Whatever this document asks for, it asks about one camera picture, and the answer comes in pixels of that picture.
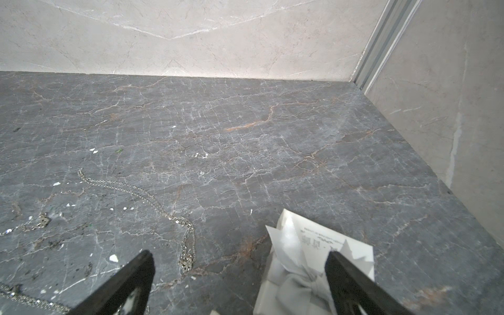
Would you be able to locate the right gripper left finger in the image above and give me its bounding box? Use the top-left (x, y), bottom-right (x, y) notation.
top-left (68, 250), bottom-right (156, 315)

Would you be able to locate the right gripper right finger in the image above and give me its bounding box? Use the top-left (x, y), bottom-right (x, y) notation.
top-left (325, 251), bottom-right (412, 315)

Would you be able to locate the silver chain necklace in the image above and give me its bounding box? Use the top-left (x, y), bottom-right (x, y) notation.
top-left (0, 212), bottom-right (72, 315)
top-left (76, 168), bottom-right (197, 276)

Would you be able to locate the white gift box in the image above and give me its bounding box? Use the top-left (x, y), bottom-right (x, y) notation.
top-left (253, 209), bottom-right (375, 314)

